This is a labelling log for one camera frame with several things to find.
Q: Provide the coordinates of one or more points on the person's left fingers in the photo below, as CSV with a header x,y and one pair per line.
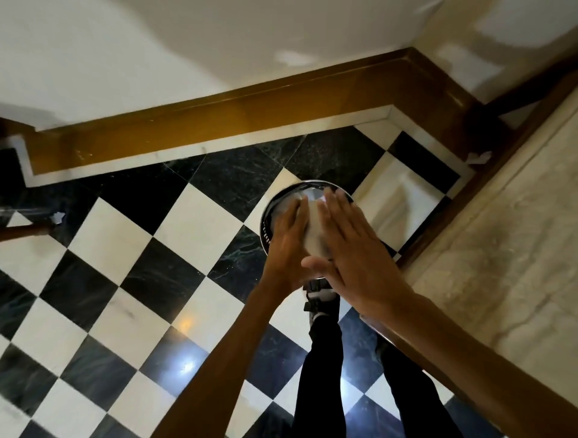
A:
x,y
292,216

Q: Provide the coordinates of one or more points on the brown wooden skirting board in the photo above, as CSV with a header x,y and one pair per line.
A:
x,y
225,117

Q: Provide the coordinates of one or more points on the round steel pedal bin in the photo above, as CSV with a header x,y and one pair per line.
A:
x,y
289,192

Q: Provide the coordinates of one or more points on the person's leg black trousers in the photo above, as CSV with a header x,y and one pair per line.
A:
x,y
318,383
413,397

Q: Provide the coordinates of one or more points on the person's left hand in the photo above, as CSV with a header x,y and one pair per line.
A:
x,y
284,252

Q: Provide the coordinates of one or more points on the brown wooden counter edge trim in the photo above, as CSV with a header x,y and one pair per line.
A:
x,y
456,198

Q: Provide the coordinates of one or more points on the white paper tissue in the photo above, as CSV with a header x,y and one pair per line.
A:
x,y
316,234

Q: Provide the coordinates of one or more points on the person's left leg black trousers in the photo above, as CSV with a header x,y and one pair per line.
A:
x,y
318,383

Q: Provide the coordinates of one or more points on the person's right leg black trousers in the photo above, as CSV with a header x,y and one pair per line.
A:
x,y
413,397

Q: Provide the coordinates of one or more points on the brown wooden furniture leg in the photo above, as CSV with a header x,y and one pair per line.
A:
x,y
22,232

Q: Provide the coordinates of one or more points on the person's left forearm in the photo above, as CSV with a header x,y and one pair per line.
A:
x,y
225,361

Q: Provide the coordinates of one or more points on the person's right forearm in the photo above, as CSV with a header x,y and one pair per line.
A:
x,y
474,361

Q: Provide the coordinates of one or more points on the small white paper scrap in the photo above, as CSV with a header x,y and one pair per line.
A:
x,y
479,158
57,218

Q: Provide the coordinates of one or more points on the person's right thumb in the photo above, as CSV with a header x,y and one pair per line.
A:
x,y
318,267

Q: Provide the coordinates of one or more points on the person's right hand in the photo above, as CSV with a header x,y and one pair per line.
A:
x,y
361,266

